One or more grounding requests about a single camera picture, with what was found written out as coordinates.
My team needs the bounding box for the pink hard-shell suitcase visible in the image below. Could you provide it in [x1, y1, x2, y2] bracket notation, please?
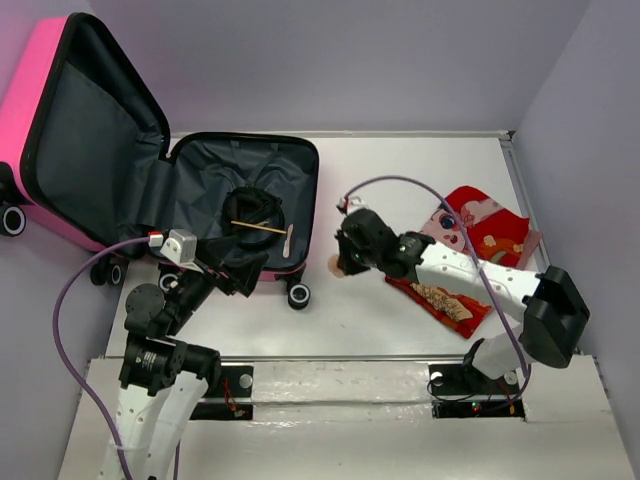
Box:
[1, 13, 320, 309]

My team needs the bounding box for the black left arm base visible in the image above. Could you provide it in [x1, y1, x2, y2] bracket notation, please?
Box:
[190, 363, 254, 421]

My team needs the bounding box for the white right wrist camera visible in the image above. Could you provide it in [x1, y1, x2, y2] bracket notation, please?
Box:
[336, 196, 369, 216]

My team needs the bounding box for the silver table rail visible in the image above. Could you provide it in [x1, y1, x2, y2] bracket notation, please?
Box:
[97, 354, 596, 365]

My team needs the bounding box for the peach round powder puff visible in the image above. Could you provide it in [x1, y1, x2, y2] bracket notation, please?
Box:
[328, 255, 346, 278]

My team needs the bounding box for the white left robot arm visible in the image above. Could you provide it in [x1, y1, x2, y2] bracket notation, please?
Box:
[98, 230, 269, 479]

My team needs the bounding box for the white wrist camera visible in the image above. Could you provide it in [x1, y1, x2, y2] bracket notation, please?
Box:
[148, 229, 199, 271]
[336, 196, 369, 216]

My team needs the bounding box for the red anime print cloth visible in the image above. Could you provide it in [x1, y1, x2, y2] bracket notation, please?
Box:
[384, 184, 544, 340]

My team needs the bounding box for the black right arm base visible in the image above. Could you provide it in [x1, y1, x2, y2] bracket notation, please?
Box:
[427, 363, 526, 419]

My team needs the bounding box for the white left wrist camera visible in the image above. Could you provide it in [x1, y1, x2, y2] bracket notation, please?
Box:
[148, 229, 199, 271]

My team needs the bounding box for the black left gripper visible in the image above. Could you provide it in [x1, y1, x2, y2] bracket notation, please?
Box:
[166, 233, 270, 332]

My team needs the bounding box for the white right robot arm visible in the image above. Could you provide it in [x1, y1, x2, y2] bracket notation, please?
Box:
[335, 208, 590, 392]

